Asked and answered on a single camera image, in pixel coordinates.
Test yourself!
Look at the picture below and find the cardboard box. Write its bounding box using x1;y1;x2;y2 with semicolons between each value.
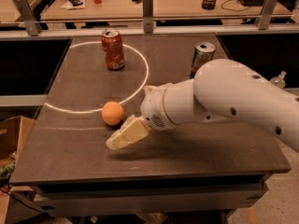
0;116;35;160

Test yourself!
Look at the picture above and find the orange fruit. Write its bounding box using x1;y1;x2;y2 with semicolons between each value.
102;102;124;126

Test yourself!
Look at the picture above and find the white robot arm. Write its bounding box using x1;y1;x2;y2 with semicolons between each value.
106;59;299;151

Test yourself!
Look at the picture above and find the right metal bracket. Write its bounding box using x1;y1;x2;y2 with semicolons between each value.
254;0;278;30

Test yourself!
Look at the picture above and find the metal bracket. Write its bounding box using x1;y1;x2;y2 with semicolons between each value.
254;0;278;30
142;0;153;34
13;0;41;36

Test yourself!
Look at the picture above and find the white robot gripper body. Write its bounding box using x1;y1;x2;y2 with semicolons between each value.
141;83;173;131

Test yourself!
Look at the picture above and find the clear plastic bottle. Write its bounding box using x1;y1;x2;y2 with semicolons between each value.
270;71;287;89

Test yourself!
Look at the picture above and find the black cable on desk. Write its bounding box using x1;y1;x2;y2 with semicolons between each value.
220;0;250;12

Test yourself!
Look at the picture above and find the blue silver energy drink can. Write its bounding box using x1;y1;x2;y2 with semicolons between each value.
190;42;216;78

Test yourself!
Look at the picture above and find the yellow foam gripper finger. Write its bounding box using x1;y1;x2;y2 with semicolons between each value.
106;115;150;150
143;85;157;95

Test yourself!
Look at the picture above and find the middle metal bracket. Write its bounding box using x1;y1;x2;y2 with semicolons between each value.
142;0;153;34

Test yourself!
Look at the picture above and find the red soda can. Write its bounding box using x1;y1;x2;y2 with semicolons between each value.
101;29;125;70

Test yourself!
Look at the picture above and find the left metal bracket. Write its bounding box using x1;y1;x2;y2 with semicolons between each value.
13;0;41;36

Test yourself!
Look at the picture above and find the black mesh cup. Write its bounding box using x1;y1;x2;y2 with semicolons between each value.
202;0;217;9

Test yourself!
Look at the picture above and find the white paper on desk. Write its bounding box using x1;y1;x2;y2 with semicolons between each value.
61;0;85;10

